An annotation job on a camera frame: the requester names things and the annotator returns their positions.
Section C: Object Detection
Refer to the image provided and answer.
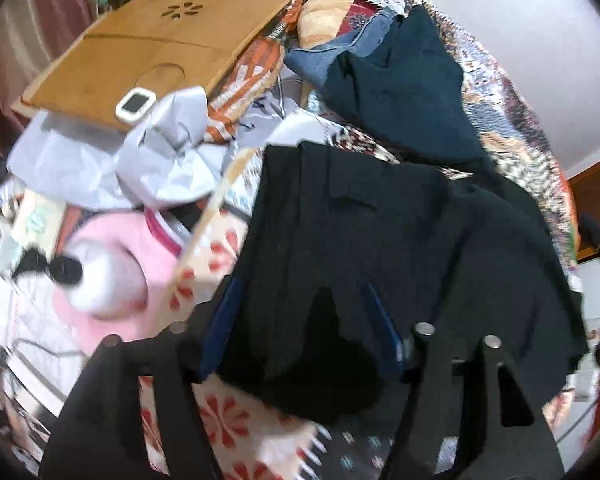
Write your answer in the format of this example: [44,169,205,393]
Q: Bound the blue jeans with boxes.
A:
[284,9,407,92]

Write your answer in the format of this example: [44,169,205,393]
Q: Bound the crumpled light grey cloth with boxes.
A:
[7,86,227,212]

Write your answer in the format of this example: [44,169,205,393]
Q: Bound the small white timer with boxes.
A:
[115,87,157,122]

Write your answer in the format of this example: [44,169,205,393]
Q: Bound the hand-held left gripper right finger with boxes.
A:
[361,284,569,480]

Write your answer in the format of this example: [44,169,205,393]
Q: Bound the wooden lap desk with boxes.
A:
[20,0,302,135]

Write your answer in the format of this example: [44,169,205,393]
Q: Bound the white red floral blanket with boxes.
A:
[140,159,332,480]

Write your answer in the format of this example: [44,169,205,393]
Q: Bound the white quilted bedsheet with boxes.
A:
[0,200,108,443]

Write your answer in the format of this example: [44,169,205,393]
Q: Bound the dark navy garment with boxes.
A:
[319,6,492,173]

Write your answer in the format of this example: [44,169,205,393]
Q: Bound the black pants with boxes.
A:
[215,140,589,427]

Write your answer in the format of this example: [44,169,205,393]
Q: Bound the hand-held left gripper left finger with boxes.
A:
[39,275,244,480]

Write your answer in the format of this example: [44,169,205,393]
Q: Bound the colourful patchwork blanket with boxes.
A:
[204,0,582,291]

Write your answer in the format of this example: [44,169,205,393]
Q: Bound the pink plush toy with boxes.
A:
[51,209,192,357]

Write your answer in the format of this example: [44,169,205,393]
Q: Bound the wooden furniture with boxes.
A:
[564,162,600,263]

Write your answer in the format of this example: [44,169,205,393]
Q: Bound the maroon curtain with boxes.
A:
[0,0,108,161]

